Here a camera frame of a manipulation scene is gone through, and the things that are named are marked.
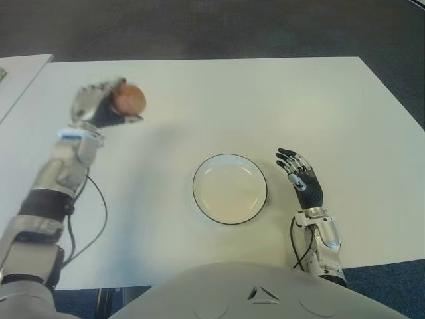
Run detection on dark metal table leg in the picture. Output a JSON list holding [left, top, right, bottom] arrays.
[[96, 288, 153, 319]]

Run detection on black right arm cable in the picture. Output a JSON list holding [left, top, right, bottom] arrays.
[[290, 215, 315, 270]]

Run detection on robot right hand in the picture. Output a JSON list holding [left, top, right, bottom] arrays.
[[275, 148, 323, 211]]

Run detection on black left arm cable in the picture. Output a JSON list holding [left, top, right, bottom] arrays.
[[62, 167, 109, 270]]

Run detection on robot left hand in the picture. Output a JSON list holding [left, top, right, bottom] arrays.
[[70, 78, 145, 129]]

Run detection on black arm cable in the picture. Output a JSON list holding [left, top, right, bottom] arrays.
[[62, 167, 109, 270], [290, 215, 315, 270]]

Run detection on grey robot torso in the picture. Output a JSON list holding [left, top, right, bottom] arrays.
[[109, 261, 425, 319]]

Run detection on white plate with black rim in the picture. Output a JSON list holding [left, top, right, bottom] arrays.
[[192, 153, 268, 226]]

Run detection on red yellow apple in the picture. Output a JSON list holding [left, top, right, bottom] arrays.
[[111, 84, 147, 116]]

